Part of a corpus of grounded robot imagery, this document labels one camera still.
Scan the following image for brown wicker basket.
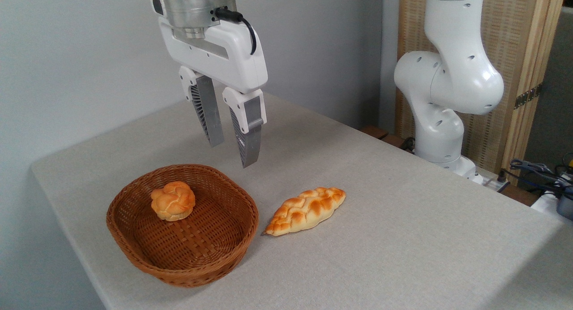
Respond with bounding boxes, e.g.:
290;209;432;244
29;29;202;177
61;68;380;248
106;164;259;288

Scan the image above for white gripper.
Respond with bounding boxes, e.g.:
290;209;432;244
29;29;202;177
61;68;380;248
151;0;268;168

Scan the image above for brown wooden block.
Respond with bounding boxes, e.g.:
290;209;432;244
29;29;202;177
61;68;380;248
360;125;407;149

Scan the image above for grey fabric table cover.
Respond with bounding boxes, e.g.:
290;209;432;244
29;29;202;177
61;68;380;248
30;93;573;310

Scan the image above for round knotted bread roll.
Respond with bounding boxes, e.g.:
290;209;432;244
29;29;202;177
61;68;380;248
150;181;196;222

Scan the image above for long braided bread loaf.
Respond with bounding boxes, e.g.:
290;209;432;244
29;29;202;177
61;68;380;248
262;187;346;237

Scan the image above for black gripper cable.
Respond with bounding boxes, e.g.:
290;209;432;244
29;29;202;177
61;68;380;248
214;7;257;56

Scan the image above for wooden woven folding screen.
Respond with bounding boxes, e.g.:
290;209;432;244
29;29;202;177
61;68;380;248
396;0;567;185

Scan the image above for black plug at robot base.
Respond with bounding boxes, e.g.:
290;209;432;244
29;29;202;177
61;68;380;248
496;169;511;193

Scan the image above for silver metal wrist flange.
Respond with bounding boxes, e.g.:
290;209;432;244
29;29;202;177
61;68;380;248
160;0;237;39

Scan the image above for grey box with cables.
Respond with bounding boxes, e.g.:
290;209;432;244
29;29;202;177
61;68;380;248
556;194;573;221

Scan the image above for blue-grey cable bundle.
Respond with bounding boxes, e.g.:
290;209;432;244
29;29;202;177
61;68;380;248
501;159;573;198

